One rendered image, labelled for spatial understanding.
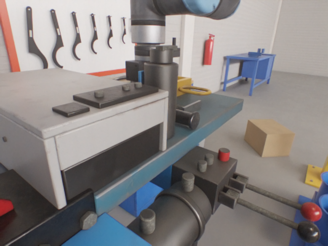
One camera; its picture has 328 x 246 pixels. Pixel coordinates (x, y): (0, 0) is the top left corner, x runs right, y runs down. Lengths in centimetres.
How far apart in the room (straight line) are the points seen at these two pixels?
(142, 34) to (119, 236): 44
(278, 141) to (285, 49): 809
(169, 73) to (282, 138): 241
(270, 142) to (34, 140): 258
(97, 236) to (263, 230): 161
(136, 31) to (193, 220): 44
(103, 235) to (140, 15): 46
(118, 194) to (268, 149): 247
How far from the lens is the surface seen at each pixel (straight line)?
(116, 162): 36
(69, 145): 29
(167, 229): 38
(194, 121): 55
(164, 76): 45
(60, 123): 27
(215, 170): 49
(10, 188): 39
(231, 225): 182
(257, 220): 192
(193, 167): 50
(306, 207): 53
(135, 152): 39
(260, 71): 675
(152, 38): 57
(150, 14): 57
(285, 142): 283
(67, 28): 234
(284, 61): 1063
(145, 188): 168
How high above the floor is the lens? 129
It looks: 23 degrees down
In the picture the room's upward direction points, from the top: 2 degrees clockwise
